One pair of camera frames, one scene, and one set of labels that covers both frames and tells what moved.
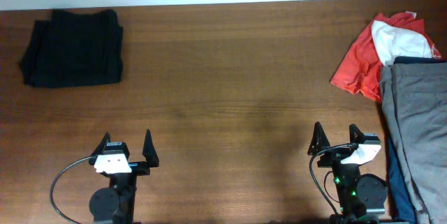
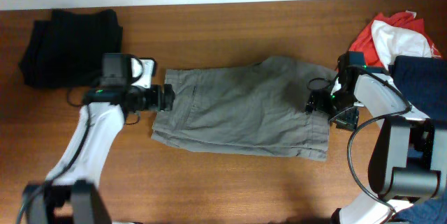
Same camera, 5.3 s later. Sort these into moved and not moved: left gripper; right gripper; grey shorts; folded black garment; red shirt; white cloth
Moved: right gripper; grey shorts; left gripper
Not moved: red shirt; white cloth; folded black garment
